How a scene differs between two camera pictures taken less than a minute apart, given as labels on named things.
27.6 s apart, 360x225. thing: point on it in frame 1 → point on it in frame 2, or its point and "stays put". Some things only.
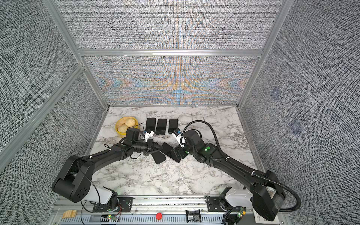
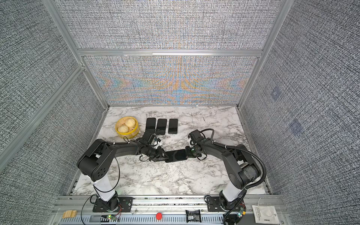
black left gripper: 151,145 → 160,155
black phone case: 150,124 stays put
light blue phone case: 173,125 stays put
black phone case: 161,126 stays put
